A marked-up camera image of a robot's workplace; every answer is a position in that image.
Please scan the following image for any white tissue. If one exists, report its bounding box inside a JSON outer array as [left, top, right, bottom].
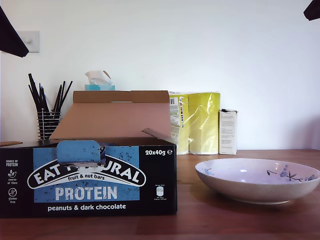
[[84, 69, 113, 86]]

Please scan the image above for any blue wrapped snack bar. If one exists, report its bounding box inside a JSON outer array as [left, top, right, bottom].
[[98, 142, 118, 162]]

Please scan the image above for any black carton box of snackbars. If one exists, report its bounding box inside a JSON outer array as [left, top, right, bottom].
[[0, 90, 178, 219]]

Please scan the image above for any yellow plastic wrapped pack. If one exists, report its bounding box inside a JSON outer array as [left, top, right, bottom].
[[168, 91, 221, 156]]

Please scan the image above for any wire stick holder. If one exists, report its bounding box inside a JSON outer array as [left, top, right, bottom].
[[36, 108, 62, 141]]

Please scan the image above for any white printed carton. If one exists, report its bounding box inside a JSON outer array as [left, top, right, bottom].
[[218, 108, 238, 155]]

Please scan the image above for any white light switch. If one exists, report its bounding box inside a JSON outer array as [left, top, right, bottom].
[[18, 30, 40, 54]]

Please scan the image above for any white bowl with blue flowers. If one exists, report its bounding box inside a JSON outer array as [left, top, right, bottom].
[[194, 157, 320, 205]]

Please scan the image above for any teal tissue box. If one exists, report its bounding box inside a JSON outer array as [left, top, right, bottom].
[[84, 84, 116, 92]]

